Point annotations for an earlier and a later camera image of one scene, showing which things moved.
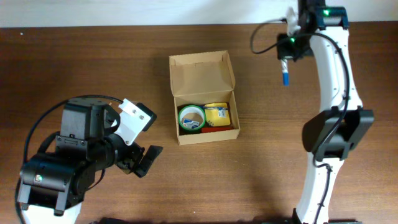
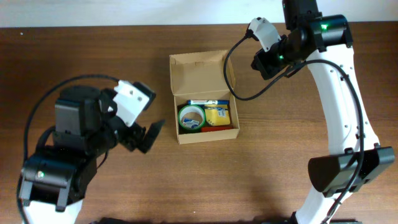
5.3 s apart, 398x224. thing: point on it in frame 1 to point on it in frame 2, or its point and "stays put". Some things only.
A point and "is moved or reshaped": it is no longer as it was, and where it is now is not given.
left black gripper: x=137 y=160 to x=134 y=139
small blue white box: x=190 y=124 stays put
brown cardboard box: x=204 y=78 stays put
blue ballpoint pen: x=219 y=108 stays put
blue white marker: x=285 y=72 is moved or reshaped
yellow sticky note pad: x=217 y=117 stays put
